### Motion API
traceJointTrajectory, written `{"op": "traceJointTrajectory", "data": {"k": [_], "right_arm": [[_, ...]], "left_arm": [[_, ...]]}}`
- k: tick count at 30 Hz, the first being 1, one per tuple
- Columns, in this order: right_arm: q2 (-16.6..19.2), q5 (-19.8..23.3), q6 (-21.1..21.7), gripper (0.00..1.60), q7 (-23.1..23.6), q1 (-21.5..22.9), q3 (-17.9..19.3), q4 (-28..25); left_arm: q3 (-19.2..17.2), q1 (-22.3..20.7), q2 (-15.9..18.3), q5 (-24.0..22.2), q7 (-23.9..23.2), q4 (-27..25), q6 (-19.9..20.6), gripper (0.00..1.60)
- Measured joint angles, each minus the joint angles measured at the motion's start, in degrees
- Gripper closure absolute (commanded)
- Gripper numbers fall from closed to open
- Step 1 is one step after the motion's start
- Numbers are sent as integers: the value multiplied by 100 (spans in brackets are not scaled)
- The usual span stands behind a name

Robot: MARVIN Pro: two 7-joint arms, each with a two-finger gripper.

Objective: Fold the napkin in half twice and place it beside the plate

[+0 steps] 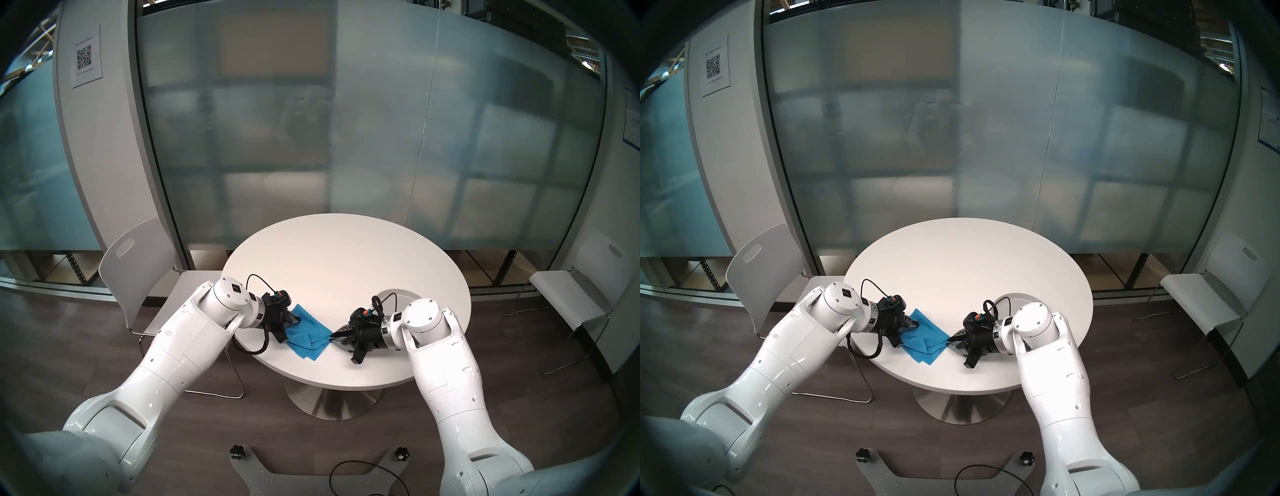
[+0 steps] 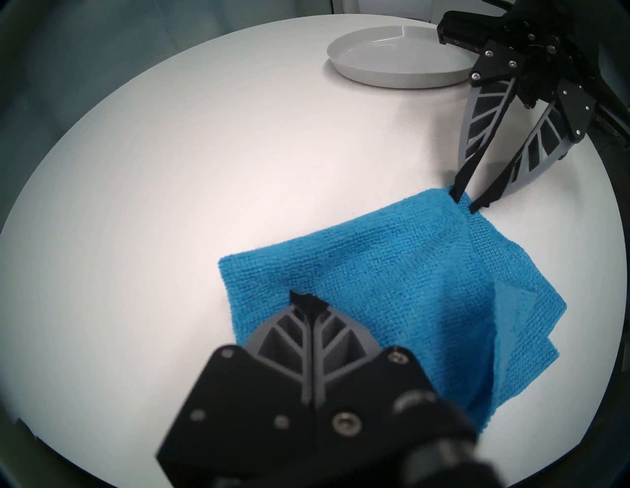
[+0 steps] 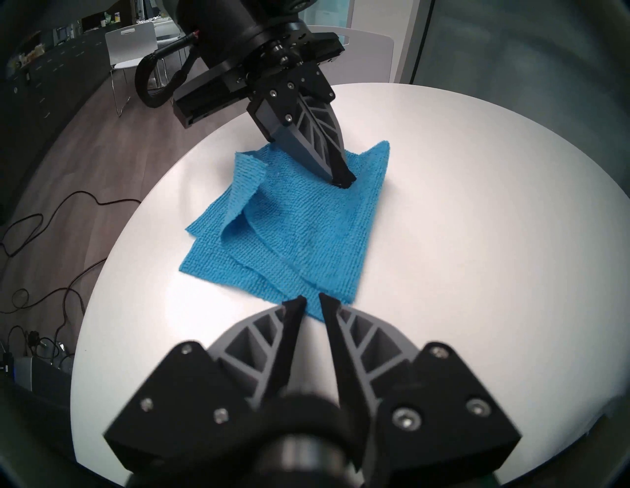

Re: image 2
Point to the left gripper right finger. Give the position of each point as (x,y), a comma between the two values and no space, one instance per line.
(374,388)

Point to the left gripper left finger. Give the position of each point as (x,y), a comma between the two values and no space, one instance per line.
(246,418)

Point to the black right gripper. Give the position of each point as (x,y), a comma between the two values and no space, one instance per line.
(551,39)

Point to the blue cloth napkin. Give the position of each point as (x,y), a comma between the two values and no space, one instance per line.
(393,275)

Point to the grey round plate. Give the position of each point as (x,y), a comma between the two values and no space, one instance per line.
(393,54)

